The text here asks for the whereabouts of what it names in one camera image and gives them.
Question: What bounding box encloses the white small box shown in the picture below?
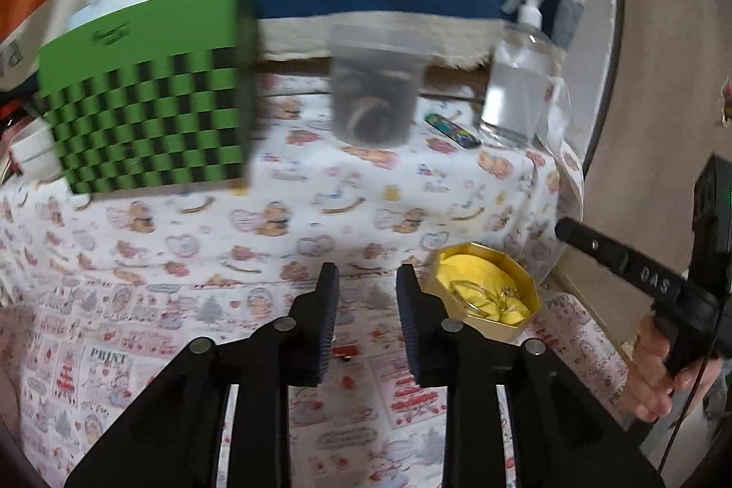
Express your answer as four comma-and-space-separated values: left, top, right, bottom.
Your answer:
5, 115, 56, 178

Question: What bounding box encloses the clear plastic container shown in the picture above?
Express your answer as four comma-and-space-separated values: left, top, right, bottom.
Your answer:
327, 22, 430, 150

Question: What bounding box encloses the colourful lighter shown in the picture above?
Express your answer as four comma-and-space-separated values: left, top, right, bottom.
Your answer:
424, 112, 481, 150

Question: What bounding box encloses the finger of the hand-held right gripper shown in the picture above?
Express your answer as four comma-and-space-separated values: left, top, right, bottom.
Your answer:
554, 217, 694, 307

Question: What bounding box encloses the clear spray bottle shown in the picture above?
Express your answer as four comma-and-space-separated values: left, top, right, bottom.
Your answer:
478, 0, 567, 150

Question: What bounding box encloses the yellow cloth lining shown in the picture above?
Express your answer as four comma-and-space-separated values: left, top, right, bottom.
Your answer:
436, 248, 531, 327

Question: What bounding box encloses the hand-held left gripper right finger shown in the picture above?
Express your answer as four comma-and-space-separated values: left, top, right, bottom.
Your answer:
396, 264, 667, 488

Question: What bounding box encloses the green black checkered box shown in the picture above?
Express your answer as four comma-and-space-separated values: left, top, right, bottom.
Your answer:
35, 0, 261, 197

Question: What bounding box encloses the clear plastic wrap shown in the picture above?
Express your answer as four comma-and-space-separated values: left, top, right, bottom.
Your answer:
534, 75, 574, 153

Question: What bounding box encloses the gold octagonal jewelry box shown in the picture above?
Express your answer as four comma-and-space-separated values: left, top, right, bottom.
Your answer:
428, 242, 541, 344

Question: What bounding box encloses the clear bangle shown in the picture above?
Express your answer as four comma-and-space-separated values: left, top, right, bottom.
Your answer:
447, 279, 500, 318

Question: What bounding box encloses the person's right hand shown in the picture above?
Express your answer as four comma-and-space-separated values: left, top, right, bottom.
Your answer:
623, 315, 732, 424

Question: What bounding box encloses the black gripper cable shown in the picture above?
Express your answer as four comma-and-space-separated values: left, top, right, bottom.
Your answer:
657, 294, 722, 473

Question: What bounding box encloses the printed cartoon tablecloth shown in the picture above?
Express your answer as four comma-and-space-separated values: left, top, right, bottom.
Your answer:
0, 65, 637, 488

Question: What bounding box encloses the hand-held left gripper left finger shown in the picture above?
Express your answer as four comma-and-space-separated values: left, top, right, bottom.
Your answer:
64, 262, 341, 488

